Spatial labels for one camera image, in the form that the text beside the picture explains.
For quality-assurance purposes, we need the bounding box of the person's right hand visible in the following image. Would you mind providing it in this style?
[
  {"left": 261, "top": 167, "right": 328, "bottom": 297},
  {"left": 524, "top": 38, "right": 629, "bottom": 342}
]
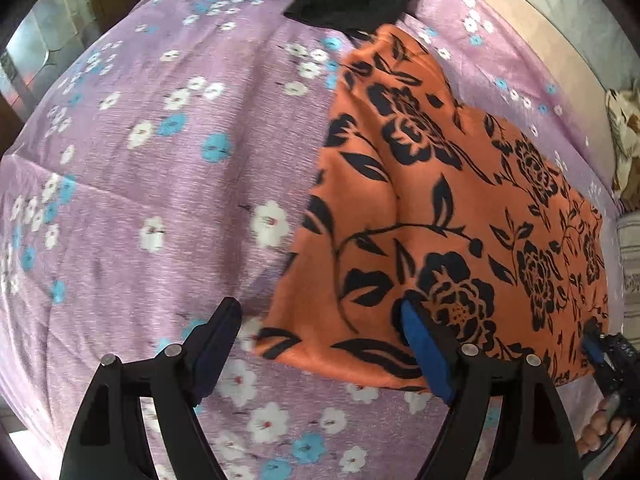
[{"left": 575, "top": 392, "right": 636, "bottom": 457}]

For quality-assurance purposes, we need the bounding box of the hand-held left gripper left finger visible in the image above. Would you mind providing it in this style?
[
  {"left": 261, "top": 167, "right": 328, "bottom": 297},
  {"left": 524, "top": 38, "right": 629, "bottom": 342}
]
[{"left": 59, "top": 296, "right": 243, "bottom": 480}]

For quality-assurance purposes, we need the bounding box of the beige floral crumpled blanket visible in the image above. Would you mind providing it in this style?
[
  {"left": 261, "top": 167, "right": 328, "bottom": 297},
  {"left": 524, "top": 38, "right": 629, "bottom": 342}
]
[{"left": 602, "top": 87, "right": 640, "bottom": 211}]

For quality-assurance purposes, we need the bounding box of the pink mattress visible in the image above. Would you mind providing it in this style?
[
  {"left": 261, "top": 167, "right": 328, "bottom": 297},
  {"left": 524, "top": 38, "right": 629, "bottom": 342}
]
[{"left": 480, "top": 0, "right": 621, "bottom": 186}]

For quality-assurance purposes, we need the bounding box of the wooden stained glass door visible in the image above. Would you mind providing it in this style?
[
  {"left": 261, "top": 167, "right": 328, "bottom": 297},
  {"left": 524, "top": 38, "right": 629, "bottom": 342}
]
[{"left": 0, "top": 0, "right": 151, "bottom": 161}]

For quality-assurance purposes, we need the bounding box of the orange black floral shirt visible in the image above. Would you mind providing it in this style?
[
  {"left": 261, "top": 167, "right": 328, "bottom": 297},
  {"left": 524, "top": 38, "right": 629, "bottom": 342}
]
[{"left": 252, "top": 22, "right": 608, "bottom": 393}]

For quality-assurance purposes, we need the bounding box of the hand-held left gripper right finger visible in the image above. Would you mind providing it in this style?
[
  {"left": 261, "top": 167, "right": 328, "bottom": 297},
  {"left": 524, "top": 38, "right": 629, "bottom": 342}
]
[{"left": 400, "top": 299, "right": 583, "bottom": 480}]

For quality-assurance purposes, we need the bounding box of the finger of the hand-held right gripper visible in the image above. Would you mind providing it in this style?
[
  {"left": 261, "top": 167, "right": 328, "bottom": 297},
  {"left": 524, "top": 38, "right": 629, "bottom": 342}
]
[{"left": 580, "top": 319, "right": 608, "bottom": 377}]

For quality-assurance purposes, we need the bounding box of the striped floral cushion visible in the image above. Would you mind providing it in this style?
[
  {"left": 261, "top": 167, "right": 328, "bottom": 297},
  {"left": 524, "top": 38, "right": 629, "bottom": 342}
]
[{"left": 615, "top": 210, "right": 640, "bottom": 331}]

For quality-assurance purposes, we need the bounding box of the purple floral bedsheet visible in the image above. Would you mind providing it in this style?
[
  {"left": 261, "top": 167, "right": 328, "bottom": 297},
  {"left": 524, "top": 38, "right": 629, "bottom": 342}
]
[{"left": 0, "top": 0, "right": 626, "bottom": 480}]

